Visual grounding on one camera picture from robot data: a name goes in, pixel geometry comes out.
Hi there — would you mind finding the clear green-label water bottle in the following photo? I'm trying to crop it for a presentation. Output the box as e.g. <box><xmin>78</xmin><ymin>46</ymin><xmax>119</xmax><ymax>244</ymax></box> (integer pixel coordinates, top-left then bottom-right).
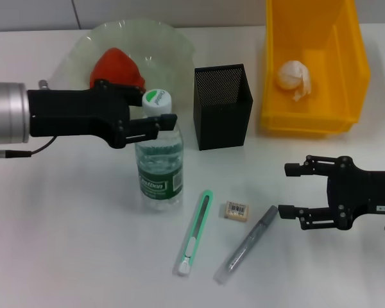
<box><xmin>134</xmin><ymin>88</ymin><xmax>184</xmax><ymax>211</ymax></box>

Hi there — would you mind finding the green utility knife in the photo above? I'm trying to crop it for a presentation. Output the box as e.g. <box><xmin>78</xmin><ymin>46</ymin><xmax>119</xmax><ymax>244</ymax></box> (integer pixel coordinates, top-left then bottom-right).
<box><xmin>175</xmin><ymin>189</ymin><xmax>214</xmax><ymax>277</ymax></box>

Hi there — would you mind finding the beige eraser with barcode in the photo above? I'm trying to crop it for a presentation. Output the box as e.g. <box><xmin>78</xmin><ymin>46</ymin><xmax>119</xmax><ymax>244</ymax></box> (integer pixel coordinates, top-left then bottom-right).
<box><xmin>220</xmin><ymin>201</ymin><xmax>250</xmax><ymax>221</ymax></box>

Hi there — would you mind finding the pale green glass fruit plate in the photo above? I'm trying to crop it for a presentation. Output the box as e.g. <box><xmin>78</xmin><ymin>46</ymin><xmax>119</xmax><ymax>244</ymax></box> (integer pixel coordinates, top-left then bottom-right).
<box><xmin>49</xmin><ymin>19</ymin><xmax>196</xmax><ymax>121</ymax></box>

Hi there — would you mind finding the yellow plastic bin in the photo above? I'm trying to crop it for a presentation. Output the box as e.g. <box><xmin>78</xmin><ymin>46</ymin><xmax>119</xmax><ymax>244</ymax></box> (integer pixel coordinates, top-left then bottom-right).
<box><xmin>260</xmin><ymin>0</ymin><xmax>372</xmax><ymax>139</ymax></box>

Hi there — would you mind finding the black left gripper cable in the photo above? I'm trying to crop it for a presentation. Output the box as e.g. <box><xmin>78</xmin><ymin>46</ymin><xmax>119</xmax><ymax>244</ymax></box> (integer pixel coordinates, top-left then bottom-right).
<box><xmin>0</xmin><ymin>136</ymin><xmax>58</xmax><ymax>164</ymax></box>

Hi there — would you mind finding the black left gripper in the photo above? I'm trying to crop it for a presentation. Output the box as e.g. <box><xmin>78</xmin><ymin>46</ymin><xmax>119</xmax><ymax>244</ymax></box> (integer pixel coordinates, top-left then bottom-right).
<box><xmin>27</xmin><ymin>79</ymin><xmax>178</xmax><ymax>150</ymax></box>

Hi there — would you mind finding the red plush fruit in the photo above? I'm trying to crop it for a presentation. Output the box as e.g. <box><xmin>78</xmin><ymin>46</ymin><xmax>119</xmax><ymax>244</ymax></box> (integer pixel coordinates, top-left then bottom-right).
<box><xmin>89</xmin><ymin>47</ymin><xmax>147</xmax><ymax>92</ymax></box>

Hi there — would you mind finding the black mesh pen holder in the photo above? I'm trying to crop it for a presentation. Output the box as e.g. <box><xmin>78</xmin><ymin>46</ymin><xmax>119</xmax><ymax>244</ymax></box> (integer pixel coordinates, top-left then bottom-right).
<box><xmin>192</xmin><ymin>63</ymin><xmax>254</xmax><ymax>151</ymax></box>

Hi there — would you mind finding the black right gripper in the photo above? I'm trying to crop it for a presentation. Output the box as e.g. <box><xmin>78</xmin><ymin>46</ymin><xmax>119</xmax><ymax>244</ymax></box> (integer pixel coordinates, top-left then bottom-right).
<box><xmin>277</xmin><ymin>155</ymin><xmax>385</xmax><ymax>231</ymax></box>

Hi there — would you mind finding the grey marker pen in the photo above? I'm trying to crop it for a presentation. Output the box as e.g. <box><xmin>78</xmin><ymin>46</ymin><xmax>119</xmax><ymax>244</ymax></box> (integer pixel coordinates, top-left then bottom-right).
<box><xmin>213</xmin><ymin>205</ymin><xmax>279</xmax><ymax>285</ymax></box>

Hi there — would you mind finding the white paper ball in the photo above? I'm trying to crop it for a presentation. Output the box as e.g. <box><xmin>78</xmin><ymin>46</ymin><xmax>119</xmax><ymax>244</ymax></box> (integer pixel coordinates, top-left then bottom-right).
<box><xmin>277</xmin><ymin>60</ymin><xmax>312</xmax><ymax>103</ymax></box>

